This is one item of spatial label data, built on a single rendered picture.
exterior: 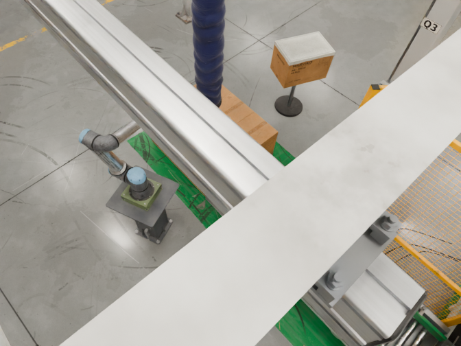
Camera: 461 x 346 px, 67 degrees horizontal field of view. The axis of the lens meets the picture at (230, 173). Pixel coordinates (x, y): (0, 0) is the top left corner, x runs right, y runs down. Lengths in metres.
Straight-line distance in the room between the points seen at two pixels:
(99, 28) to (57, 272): 3.51
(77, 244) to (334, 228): 3.87
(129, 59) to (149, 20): 5.87
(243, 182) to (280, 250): 0.18
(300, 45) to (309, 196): 4.10
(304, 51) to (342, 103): 1.32
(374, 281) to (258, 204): 0.20
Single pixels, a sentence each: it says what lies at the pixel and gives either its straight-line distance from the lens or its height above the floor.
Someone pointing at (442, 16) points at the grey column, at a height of 2.39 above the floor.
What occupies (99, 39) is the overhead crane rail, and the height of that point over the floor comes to 3.21.
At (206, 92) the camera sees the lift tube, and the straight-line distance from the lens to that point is 2.95.
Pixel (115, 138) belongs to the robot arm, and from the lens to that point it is 2.60.
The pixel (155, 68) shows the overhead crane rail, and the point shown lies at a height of 3.21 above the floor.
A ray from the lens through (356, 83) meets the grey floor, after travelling 5.77.
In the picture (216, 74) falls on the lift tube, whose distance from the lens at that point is 2.83.
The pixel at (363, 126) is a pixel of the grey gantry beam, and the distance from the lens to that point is 0.43.
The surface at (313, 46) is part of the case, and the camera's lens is 4.46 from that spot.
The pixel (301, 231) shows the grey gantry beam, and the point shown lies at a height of 3.32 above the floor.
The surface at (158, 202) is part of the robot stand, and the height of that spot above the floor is 0.75.
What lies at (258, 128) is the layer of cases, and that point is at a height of 0.54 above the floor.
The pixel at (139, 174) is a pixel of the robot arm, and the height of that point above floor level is 1.10.
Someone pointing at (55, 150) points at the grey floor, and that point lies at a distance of 4.86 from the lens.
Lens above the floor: 3.62
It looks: 58 degrees down
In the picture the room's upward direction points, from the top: 5 degrees clockwise
